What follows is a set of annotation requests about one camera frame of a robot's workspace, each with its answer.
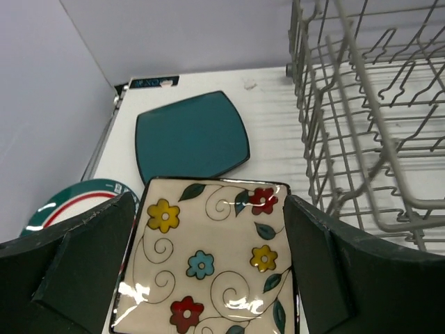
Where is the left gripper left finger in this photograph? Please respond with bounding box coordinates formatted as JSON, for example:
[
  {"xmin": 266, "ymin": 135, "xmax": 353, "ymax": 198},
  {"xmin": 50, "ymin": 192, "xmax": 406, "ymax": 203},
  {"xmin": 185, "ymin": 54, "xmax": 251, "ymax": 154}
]
[{"xmin": 1, "ymin": 193, "xmax": 135, "ymax": 333}]

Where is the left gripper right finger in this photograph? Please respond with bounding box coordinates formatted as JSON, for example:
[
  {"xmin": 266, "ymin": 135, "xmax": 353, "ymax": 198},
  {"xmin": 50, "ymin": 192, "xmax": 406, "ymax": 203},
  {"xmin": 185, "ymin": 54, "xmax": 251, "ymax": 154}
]
[{"xmin": 284, "ymin": 195, "xmax": 444, "ymax": 333}]

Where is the round plate teal rim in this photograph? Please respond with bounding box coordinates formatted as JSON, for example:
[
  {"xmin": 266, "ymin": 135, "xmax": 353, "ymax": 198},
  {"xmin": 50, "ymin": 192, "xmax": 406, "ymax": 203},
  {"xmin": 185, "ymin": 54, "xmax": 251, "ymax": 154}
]
[{"xmin": 20, "ymin": 178, "xmax": 140, "ymax": 237}]

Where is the cream square flower plate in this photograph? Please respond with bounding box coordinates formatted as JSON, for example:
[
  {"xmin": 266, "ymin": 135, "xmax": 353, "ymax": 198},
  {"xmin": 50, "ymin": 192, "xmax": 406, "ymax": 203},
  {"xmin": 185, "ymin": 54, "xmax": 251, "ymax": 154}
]
[{"xmin": 108, "ymin": 177, "xmax": 300, "ymax": 333}]

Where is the teal square plate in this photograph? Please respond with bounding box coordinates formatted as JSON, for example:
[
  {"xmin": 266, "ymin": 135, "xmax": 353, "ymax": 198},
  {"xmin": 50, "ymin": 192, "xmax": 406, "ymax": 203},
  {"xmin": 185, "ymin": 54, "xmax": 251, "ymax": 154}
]
[{"xmin": 135, "ymin": 90, "xmax": 250, "ymax": 183}]

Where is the left logo sticker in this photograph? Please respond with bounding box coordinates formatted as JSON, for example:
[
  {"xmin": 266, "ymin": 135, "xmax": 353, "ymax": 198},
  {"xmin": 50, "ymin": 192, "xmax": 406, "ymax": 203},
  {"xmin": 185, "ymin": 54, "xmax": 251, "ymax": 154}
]
[{"xmin": 129, "ymin": 75, "xmax": 179, "ymax": 89}]

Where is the grey wire dish rack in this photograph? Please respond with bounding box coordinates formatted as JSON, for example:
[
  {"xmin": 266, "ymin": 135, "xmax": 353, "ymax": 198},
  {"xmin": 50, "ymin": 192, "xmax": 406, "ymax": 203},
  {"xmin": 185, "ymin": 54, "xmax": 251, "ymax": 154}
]
[{"xmin": 286, "ymin": 1, "xmax": 444, "ymax": 255}]

